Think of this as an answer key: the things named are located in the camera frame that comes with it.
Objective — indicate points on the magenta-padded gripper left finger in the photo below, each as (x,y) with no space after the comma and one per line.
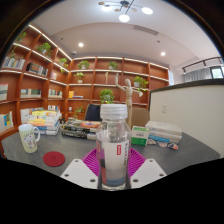
(78,173)

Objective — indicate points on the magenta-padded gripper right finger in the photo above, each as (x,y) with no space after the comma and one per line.
(148,172)

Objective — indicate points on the clear plastic water bottle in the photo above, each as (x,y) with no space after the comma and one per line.
(113,156)

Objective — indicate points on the flat round red coaster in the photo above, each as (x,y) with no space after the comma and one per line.
(54,159)

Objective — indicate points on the small round sticker badge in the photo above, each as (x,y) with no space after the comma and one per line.
(151,142)
(162,144)
(173,146)

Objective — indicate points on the green white small box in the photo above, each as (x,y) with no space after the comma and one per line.
(140,136)

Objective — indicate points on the stack of dark books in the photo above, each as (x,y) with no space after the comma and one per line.
(80,129)

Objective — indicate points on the tan upholstered chair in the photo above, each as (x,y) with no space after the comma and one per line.
(141,116)

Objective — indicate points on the yellow striped white mug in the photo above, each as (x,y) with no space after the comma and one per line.
(28,138)

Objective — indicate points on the dark office chair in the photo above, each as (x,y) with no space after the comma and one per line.
(92,112)

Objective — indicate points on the white partition with dark top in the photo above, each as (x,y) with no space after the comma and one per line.
(190,120)

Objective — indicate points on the wooden artist mannequin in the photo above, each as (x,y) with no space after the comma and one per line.
(129,91)

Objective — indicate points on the grey window curtain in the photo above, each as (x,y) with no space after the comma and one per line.
(197,75)

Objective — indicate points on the round recessed ceiling light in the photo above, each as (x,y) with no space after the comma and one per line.
(81,44)
(162,53)

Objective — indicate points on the black ceiling track light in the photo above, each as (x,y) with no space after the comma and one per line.
(201,62)

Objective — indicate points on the ceiling air vent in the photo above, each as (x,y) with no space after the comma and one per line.
(145,30)

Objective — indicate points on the branched ceiling lamp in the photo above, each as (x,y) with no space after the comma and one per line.
(124,17)

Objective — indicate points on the wooden wall shelf unit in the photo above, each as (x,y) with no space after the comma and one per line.
(36,90)

